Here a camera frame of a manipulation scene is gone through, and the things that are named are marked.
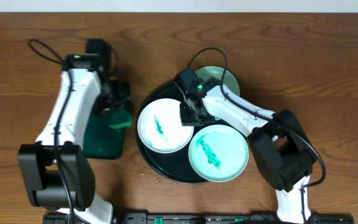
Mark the green scouring sponge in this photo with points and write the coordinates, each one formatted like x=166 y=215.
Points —
x=120 y=119

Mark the light green front plate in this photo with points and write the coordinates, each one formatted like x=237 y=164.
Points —
x=218 y=153

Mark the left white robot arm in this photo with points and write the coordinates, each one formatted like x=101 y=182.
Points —
x=55 y=171

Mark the white plate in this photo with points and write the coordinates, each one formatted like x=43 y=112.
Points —
x=160 y=129

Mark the round black tray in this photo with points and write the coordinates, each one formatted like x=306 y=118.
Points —
x=176 y=165

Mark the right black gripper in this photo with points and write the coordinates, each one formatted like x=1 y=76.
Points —
x=187 y=121

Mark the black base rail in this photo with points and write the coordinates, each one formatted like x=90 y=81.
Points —
x=142 y=218

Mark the dark green rectangular tray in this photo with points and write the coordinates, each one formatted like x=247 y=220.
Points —
x=101 y=141

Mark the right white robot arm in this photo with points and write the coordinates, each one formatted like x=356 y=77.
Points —
x=283 y=154

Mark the light green back plate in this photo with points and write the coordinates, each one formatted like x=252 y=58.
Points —
x=230 y=81

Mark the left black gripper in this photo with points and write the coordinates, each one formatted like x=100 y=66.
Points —
x=117 y=101

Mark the light green plate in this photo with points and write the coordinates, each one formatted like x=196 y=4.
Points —
x=230 y=81
x=218 y=153

